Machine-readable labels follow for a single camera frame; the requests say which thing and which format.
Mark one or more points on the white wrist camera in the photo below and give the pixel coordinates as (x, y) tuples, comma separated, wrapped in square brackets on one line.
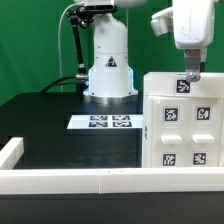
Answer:
[(162, 21)]

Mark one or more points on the flat white tagged base plate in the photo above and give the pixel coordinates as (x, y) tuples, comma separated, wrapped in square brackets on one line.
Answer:
[(105, 122)]

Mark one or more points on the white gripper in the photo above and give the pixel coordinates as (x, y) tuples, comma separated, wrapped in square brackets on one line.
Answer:
[(193, 26)]

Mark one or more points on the white U-shaped fence frame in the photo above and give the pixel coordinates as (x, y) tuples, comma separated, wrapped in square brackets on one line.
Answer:
[(100, 181)]

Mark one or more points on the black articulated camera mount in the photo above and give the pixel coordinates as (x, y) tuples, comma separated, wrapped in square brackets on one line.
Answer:
[(79, 36)]

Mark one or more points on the small white cabinet top block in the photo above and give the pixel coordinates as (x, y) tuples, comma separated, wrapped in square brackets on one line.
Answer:
[(174, 84)]

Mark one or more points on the white cabinet body box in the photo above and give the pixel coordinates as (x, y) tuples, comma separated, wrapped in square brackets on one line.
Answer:
[(151, 116)]

